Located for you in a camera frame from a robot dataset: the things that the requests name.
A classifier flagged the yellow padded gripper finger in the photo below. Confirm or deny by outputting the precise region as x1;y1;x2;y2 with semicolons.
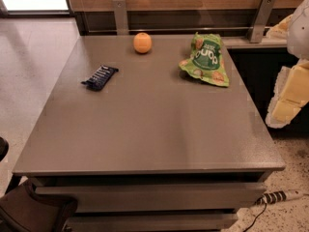
266;61;309;129
266;14;292;40

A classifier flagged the green rice chip bag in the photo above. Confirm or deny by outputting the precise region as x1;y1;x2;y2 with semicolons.
179;33;230;87

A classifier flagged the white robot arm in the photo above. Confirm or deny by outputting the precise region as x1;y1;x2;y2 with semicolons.
265;0;309;129

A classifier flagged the white power strip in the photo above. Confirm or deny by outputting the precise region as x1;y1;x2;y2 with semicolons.
255;189;304;205

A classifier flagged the orange fruit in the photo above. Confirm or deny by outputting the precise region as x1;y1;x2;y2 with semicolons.
133;32;152;54

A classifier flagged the grey lower drawer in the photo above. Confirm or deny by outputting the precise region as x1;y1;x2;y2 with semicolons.
67;214;238;232

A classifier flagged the grey drawer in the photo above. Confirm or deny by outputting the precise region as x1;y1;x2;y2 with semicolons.
36;183;266;213
67;214;238;232

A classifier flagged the dark blue snack bar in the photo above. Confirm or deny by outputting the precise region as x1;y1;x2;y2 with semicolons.
82;65;119;91

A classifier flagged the grey upper drawer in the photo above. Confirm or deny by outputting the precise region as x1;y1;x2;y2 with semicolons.
36;183;266;213

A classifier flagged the dark brown chair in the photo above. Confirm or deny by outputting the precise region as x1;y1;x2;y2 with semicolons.
0;136;79;232

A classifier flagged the right metal wall bracket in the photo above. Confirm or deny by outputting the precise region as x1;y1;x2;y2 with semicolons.
247;0;276;43

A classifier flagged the metal wall bracket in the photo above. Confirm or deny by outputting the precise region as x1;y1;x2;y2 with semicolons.
247;0;276;43
112;0;129;35

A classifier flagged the black cable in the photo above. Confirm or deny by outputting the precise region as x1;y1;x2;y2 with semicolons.
242;202;268;232

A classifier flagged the left metal wall bracket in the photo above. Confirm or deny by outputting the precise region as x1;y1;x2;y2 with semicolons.
112;0;129;35

